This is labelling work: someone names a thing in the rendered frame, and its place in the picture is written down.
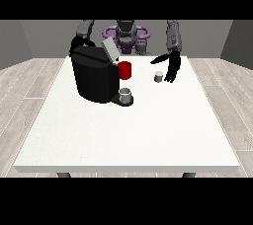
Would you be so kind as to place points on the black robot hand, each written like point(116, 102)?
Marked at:
point(78, 42)
point(172, 64)

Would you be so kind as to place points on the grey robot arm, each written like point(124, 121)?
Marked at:
point(84, 29)
point(173, 36)

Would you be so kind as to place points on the small grey coffee pod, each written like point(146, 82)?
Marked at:
point(158, 76)

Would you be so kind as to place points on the pale grey machine lid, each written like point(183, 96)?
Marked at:
point(110, 49)

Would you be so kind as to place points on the black coffee machine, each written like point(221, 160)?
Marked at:
point(94, 74)

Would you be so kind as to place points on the red pod holder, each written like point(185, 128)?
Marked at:
point(125, 70)

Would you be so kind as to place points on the grey robot trunk purple rings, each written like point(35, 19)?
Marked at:
point(126, 37)

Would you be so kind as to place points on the small grey cup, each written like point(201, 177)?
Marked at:
point(125, 95)

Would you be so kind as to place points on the dark table leg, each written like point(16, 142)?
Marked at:
point(188, 174)
point(64, 174)

